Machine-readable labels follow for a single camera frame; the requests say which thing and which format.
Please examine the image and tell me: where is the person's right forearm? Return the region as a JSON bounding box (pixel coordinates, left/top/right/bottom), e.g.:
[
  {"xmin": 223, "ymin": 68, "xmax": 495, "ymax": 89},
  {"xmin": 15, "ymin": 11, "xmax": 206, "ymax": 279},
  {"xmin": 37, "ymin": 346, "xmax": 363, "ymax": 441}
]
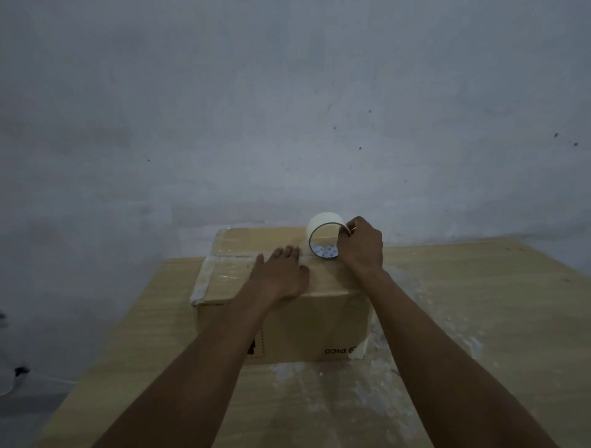
[{"xmin": 360, "ymin": 267, "xmax": 560, "ymax": 448}]

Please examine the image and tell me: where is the brown cardboard box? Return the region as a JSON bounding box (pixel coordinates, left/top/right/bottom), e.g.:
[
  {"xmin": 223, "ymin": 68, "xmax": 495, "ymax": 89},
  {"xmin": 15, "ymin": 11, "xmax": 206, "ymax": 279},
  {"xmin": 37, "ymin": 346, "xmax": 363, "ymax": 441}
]
[{"xmin": 190, "ymin": 226, "xmax": 374, "ymax": 366}]

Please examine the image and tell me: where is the clear tape roll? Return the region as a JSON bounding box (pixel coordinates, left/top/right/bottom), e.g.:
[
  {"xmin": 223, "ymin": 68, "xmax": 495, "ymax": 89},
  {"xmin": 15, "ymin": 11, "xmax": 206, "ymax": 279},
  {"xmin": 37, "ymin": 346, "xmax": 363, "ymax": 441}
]
[{"xmin": 306, "ymin": 212, "xmax": 353, "ymax": 261}]

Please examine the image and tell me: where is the white floor cable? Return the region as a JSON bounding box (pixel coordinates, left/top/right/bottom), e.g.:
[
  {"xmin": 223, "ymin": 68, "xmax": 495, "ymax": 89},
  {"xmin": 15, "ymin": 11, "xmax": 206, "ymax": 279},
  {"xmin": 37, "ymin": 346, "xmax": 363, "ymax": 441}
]
[{"xmin": 0, "ymin": 355, "xmax": 77, "ymax": 398}]

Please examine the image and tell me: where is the person's left hand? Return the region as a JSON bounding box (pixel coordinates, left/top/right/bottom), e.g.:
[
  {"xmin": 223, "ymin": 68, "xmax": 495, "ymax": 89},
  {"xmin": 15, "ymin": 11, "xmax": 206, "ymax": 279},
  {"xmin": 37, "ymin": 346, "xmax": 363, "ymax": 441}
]
[{"xmin": 239, "ymin": 246, "xmax": 311, "ymax": 310}]

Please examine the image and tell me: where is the person's left forearm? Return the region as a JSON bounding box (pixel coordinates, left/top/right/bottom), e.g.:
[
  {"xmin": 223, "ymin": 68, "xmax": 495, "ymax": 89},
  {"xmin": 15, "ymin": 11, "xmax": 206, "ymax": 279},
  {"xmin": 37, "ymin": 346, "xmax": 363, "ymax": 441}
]
[{"xmin": 92, "ymin": 293, "xmax": 273, "ymax": 448}]

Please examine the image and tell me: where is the person's right hand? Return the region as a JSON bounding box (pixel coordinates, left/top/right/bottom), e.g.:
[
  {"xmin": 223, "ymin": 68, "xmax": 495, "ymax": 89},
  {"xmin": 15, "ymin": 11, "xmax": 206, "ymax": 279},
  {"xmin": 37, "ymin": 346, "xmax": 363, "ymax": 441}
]
[{"xmin": 336, "ymin": 215, "xmax": 385, "ymax": 280}]

